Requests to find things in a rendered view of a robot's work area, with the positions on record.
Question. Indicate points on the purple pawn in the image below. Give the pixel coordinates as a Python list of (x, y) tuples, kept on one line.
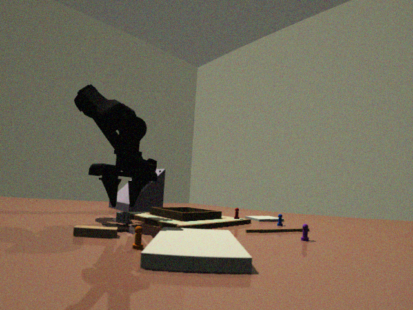
[(305, 233)]

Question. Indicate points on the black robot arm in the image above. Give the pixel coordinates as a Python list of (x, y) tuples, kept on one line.
[(111, 115)]

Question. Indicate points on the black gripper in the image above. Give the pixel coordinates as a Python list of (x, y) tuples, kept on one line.
[(110, 175)]

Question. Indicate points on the orange-brown game pawn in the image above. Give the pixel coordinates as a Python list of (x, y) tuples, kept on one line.
[(138, 244)]

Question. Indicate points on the dark grey die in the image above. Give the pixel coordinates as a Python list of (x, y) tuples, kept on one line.
[(123, 217)]

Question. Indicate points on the blue pawn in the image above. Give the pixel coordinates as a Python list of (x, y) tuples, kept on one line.
[(280, 219)]

